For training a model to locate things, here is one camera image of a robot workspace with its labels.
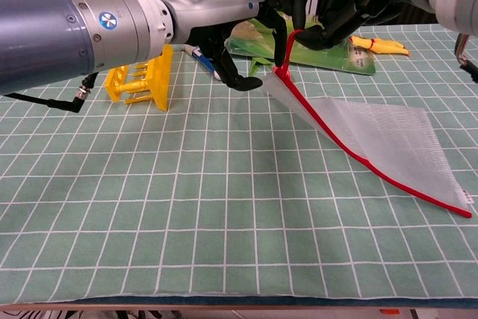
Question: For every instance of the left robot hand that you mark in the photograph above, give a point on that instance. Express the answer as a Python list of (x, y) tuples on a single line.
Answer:
[(209, 5)]

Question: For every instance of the white mesh zipper pouch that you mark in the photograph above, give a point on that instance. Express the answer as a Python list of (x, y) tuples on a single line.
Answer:
[(392, 139)]

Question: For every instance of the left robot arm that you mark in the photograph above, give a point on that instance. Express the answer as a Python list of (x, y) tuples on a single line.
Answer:
[(56, 35)]

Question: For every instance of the white blue toothpaste tube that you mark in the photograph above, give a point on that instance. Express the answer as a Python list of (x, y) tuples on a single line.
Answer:
[(198, 54)]

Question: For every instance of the yellow rubber chicken toy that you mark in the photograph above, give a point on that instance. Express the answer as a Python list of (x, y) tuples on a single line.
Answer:
[(381, 45)]

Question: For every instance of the green blister package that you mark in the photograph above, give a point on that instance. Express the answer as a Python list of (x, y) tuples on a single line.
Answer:
[(336, 59)]

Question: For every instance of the yellow plastic rack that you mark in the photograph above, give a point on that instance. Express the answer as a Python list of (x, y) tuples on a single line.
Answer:
[(164, 80)]

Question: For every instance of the green checkered tablecloth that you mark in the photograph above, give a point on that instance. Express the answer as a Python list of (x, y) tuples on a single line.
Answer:
[(168, 203)]

